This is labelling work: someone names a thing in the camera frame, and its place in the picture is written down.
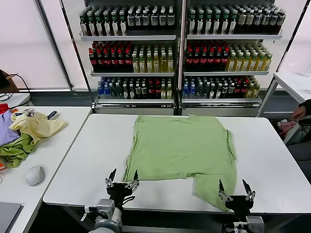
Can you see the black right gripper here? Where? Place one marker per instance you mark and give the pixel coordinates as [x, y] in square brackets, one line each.
[239, 205]

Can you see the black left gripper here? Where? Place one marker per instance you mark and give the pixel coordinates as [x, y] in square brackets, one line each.
[120, 191]

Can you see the light green button shirt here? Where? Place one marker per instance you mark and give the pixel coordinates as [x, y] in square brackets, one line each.
[179, 148]

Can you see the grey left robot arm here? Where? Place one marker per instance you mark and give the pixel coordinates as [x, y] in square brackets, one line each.
[111, 222]

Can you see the bystander hand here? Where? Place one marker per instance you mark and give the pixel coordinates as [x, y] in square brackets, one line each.
[299, 113]

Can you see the grey laundry bin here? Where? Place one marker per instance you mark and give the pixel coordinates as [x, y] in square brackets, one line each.
[297, 136]

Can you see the pink garment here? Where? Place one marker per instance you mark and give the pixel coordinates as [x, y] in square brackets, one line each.
[286, 126]

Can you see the grey computer mouse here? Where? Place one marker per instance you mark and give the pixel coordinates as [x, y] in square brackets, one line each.
[35, 176]

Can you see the small dark green bottle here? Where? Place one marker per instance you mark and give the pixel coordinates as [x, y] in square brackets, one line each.
[118, 92]
[199, 91]
[206, 91]
[112, 92]

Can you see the small white cap dark bottle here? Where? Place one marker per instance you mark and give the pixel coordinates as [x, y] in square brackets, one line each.
[225, 91]
[131, 92]
[138, 92]
[218, 91]
[231, 91]
[212, 91]
[125, 92]
[144, 92]

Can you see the small blue water bottle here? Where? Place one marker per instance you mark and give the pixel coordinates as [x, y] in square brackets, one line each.
[185, 91]
[192, 91]
[106, 92]
[99, 92]

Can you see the small red label cola bottle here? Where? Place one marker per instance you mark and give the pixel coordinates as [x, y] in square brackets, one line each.
[151, 92]
[237, 91]
[244, 91]
[158, 92]

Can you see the blue white striped cloth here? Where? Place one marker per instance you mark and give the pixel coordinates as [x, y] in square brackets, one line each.
[52, 114]

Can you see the small yellow drink bottle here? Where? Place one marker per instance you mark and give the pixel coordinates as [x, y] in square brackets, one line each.
[250, 91]
[169, 92]
[163, 92]
[256, 91]

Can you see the pale yellow shirt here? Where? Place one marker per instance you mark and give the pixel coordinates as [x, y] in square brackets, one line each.
[39, 126]

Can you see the white table grey legs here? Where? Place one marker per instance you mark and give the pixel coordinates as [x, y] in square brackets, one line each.
[266, 97]

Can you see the olive green garment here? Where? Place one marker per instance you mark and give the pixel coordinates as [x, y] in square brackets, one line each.
[14, 153]

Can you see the white tag bundle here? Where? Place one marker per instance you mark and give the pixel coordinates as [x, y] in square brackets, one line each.
[29, 112]

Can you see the white cap yellow tea bottle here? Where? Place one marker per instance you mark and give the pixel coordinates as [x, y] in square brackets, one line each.
[134, 63]
[170, 63]
[149, 63]
[163, 63]
[156, 63]
[142, 63]

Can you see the orange cloth piece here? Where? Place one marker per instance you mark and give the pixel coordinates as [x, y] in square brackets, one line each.
[15, 111]
[2, 167]

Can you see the red cap cola bottle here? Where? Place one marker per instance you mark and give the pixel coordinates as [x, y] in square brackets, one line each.
[189, 59]
[196, 59]
[203, 59]
[121, 60]
[99, 60]
[211, 59]
[225, 59]
[92, 60]
[128, 60]
[218, 59]
[114, 60]
[107, 60]

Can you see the purple garment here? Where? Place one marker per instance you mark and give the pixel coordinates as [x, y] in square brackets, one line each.
[7, 131]

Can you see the green cap yellow tea bottle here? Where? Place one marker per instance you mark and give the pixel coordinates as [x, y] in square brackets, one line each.
[260, 63]
[246, 63]
[267, 63]
[231, 63]
[253, 63]
[238, 63]

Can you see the red garment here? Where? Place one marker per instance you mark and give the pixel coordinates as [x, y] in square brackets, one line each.
[3, 108]

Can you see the dark slanted pole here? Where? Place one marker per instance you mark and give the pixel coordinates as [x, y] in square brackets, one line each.
[74, 48]
[293, 36]

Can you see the metal drink display shelf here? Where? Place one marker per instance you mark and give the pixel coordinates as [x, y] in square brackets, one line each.
[233, 37]
[128, 37]

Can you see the brown cardboard box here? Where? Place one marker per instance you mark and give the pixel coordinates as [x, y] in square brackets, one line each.
[11, 83]

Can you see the grey window mullion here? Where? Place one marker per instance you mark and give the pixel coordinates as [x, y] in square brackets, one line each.
[56, 46]

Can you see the green cap dark tea bottle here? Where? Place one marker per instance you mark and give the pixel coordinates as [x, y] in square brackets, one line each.
[115, 26]
[192, 25]
[99, 26]
[200, 25]
[216, 25]
[208, 25]
[123, 26]
[225, 25]
[91, 26]
[232, 25]
[83, 26]
[107, 26]

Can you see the beige label dark bottle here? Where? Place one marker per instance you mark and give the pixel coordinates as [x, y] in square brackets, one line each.
[241, 20]
[249, 20]

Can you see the white cap dark drink bottle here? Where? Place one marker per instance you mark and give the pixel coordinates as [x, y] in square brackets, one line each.
[258, 20]
[266, 20]
[273, 20]
[281, 20]

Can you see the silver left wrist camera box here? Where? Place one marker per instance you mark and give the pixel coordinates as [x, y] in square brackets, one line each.
[105, 206]

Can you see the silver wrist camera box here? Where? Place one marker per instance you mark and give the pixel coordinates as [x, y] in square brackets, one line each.
[105, 206]
[255, 222]

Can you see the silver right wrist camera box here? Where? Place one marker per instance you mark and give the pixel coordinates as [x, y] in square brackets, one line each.
[255, 222]

